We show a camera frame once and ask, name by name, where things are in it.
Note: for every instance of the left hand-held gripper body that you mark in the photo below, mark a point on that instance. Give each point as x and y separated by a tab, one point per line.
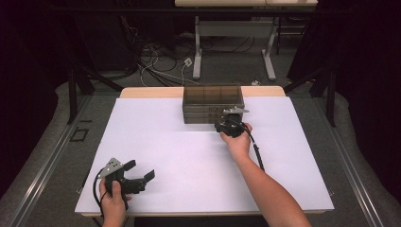
135	185

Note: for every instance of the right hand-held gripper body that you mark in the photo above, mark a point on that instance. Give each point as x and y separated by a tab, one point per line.
232	126

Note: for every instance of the smoky clear drawer cabinet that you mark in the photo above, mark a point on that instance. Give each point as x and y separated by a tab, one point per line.
211	94

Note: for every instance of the person's right hand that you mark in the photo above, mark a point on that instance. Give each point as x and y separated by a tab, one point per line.
240	146

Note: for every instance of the person's left hand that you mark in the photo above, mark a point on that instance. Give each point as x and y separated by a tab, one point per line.
112	206

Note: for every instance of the white table mat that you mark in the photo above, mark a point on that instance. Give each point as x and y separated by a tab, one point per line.
157	135

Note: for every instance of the small white floor plug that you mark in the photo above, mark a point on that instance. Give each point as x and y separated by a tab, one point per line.
255	83

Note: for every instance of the person's dark clothing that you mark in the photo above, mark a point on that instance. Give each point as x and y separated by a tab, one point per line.
201	222

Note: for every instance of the white power adapter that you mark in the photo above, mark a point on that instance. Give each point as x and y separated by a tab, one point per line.
188	61

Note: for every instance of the black metal stand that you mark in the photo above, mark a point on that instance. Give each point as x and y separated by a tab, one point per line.
72	94
330	101

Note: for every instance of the white metal desk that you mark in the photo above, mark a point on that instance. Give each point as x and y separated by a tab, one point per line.
233	28

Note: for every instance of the dark curtain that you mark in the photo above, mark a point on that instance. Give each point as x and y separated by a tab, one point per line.
372	78
25	78

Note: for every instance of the aluminium floor rail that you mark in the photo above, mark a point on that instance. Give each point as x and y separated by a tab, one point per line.
50	164
347	164

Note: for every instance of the black metal chair frame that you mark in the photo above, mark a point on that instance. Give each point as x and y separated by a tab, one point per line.
278	38

